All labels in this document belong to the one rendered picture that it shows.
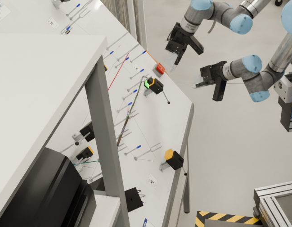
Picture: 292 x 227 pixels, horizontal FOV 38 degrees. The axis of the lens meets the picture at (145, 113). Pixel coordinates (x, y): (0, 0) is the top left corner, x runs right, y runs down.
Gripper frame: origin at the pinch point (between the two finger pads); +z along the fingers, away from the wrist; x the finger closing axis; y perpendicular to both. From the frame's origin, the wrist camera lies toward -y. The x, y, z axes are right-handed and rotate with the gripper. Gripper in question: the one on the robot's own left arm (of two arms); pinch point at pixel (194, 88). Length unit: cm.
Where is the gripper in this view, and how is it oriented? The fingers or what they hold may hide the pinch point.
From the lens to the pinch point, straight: 195.8
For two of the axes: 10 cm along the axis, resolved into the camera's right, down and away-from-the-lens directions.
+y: -2.4, -9.7, 0.4
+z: -6.4, 1.9, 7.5
